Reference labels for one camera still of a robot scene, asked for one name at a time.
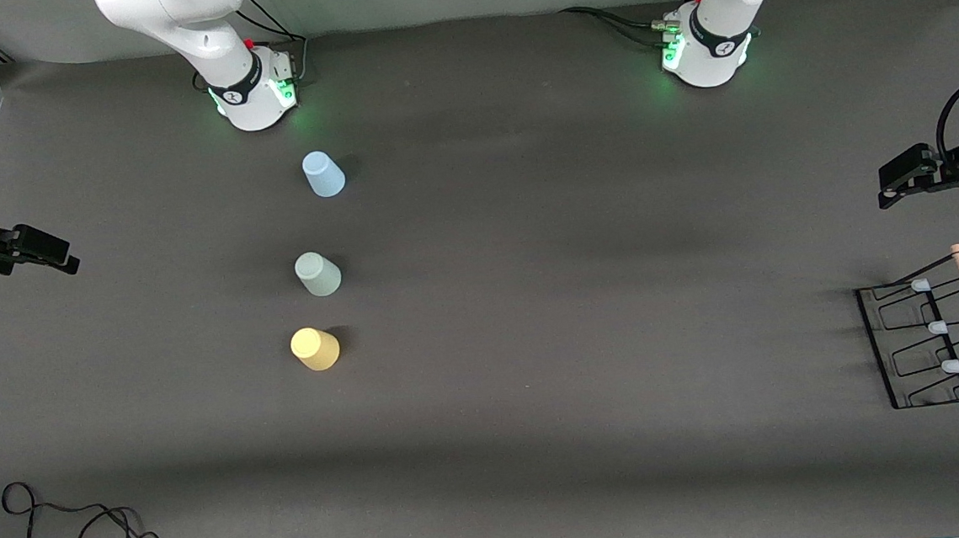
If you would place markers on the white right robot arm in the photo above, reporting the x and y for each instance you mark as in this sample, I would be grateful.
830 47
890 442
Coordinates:
175 20

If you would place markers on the pale blue plastic cup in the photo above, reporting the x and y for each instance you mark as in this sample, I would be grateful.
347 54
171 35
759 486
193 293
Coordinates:
324 177

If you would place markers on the pale green plastic cup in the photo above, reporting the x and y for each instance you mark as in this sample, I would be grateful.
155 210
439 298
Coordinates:
318 274

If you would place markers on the dark grey table mat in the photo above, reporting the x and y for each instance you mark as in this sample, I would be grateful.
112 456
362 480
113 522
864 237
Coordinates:
532 299

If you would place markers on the yellow plastic cup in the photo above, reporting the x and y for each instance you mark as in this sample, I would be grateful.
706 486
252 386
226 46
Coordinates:
315 349

